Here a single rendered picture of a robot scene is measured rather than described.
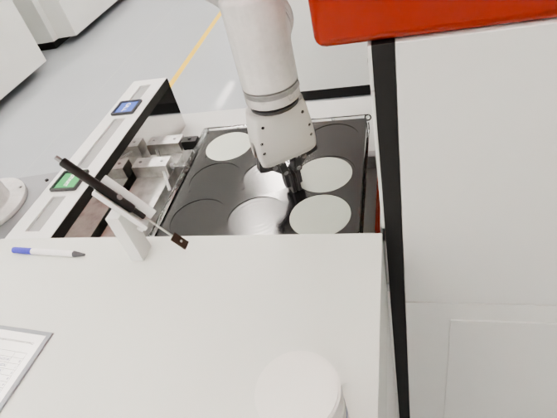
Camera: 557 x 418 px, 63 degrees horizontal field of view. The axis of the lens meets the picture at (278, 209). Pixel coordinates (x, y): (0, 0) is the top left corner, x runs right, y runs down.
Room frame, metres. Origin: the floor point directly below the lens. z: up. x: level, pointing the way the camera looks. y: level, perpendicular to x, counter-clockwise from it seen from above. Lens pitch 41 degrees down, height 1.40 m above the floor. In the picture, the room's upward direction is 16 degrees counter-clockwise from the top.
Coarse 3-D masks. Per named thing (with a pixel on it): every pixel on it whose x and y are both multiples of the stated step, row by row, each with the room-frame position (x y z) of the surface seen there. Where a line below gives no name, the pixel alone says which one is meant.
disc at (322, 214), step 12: (300, 204) 0.58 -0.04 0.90; (312, 204) 0.57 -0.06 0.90; (324, 204) 0.56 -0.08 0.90; (336, 204) 0.56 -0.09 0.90; (300, 216) 0.55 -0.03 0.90; (312, 216) 0.54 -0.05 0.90; (324, 216) 0.53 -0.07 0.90; (336, 216) 0.53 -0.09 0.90; (348, 216) 0.52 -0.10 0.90; (300, 228) 0.52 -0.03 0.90; (312, 228) 0.52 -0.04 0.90; (324, 228) 0.51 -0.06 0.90; (336, 228) 0.50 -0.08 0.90
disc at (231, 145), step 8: (224, 136) 0.86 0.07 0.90; (232, 136) 0.85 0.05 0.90; (240, 136) 0.84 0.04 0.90; (248, 136) 0.84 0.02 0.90; (216, 144) 0.84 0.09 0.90; (224, 144) 0.83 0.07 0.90; (232, 144) 0.82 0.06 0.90; (240, 144) 0.81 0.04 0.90; (248, 144) 0.80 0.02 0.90; (208, 152) 0.82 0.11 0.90; (216, 152) 0.81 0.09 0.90; (224, 152) 0.80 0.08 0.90; (232, 152) 0.79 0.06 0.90; (240, 152) 0.78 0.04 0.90; (224, 160) 0.77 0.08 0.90
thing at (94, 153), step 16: (144, 80) 1.13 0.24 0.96; (160, 80) 1.10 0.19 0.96; (128, 96) 1.06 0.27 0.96; (144, 96) 1.03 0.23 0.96; (96, 128) 0.94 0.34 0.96; (112, 128) 0.93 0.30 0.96; (128, 128) 0.90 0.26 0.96; (96, 144) 0.88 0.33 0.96; (112, 144) 0.85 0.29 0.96; (80, 160) 0.82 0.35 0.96; (96, 160) 0.80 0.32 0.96; (48, 192) 0.74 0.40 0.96; (64, 192) 0.72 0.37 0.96; (80, 192) 0.71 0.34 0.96; (32, 208) 0.70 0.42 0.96; (48, 208) 0.69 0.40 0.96; (64, 208) 0.67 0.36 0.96; (32, 224) 0.66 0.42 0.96; (48, 224) 0.64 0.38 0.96
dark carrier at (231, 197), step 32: (320, 128) 0.79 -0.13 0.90; (352, 128) 0.76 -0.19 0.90; (256, 160) 0.74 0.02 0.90; (288, 160) 0.71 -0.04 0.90; (352, 160) 0.66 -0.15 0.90; (192, 192) 0.70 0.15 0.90; (224, 192) 0.67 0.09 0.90; (256, 192) 0.64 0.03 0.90; (288, 192) 0.62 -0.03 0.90; (320, 192) 0.59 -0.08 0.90; (352, 192) 0.57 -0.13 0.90; (192, 224) 0.61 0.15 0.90; (224, 224) 0.58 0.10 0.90; (256, 224) 0.56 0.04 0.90; (288, 224) 0.54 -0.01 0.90; (352, 224) 0.50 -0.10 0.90
